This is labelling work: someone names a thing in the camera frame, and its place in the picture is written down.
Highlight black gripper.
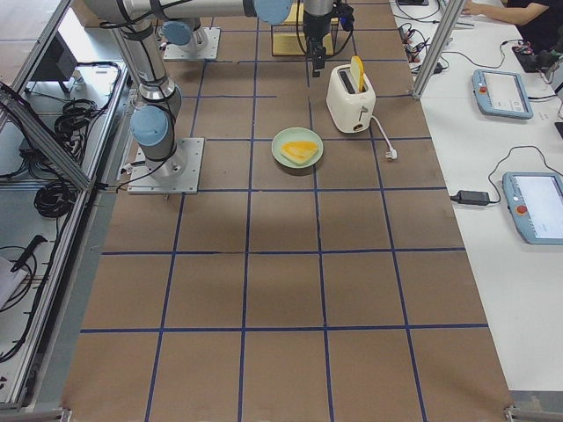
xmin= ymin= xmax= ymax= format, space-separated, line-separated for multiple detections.
xmin=303 ymin=11 xmax=334 ymax=77

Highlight white toaster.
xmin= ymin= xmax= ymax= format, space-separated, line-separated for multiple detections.
xmin=326 ymin=64 xmax=377 ymax=134

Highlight bread slice in toaster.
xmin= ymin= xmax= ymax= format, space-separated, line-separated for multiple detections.
xmin=350 ymin=55 xmax=364 ymax=93

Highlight light green plate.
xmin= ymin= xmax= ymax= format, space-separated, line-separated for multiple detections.
xmin=271 ymin=127 xmax=324 ymax=169

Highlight triangular bread on plate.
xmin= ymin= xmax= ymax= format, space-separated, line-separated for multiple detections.
xmin=281 ymin=141 xmax=318 ymax=165

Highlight far blue teach pendant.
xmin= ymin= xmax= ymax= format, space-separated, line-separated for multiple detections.
xmin=472 ymin=69 xmax=533 ymax=120

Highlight blue teach pendant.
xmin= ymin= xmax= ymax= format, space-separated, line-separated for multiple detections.
xmin=472 ymin=69 xmax=533 ymax=120
xmin=502 ymin=172 xmax=562 ymax=245

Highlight black power adapter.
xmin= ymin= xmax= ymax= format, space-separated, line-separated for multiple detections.
xmin=450 ymin=190 xmax=491 ymax=206

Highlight person in black shirt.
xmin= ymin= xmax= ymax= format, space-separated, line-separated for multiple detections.
xmin=462 ymin=0 xmax=562 ymax=51

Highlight near blue teach pendant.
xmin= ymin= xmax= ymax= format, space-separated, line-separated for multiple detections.
xmin=502 ymin=172 xmax=562 ymax=245

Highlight black monitor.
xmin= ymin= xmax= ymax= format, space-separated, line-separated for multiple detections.
xmin=30 ymin=32 xmax=77 ymax=93

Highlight white toaster power cord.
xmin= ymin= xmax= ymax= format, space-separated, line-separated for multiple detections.
xmin=368 ymin=115 xmax=400 ymax=162

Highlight aluminium frame post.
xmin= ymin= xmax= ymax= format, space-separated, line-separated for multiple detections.
xmin=412 ymin=0 xmax=464 ymax=99

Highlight coiled black cables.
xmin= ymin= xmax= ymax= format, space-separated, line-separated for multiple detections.
xmin=33 ymin=180 xmax=71 ymax=220

